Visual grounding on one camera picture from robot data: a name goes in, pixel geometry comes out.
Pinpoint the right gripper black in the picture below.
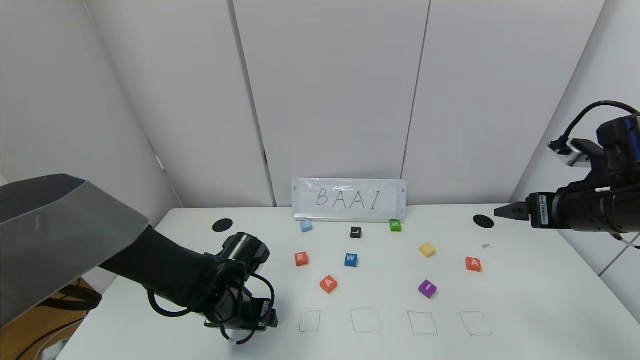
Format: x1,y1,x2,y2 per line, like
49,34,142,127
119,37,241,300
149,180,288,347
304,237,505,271
493,186,605,232

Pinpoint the white BAAI sign board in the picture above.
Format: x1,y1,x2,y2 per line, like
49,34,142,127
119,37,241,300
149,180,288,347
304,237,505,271
291,178,407,223

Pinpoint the white power strip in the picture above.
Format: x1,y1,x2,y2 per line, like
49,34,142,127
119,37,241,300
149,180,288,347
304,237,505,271
41,339,69,360

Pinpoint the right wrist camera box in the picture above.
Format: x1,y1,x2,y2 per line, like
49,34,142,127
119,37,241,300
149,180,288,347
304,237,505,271
548,138,606,168

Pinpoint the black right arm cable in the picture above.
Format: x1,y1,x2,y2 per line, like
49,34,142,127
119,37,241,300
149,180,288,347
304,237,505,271
560,100,640,146

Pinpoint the thin floor cable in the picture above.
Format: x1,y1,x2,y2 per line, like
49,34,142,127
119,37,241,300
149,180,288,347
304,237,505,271
15,317,87,360

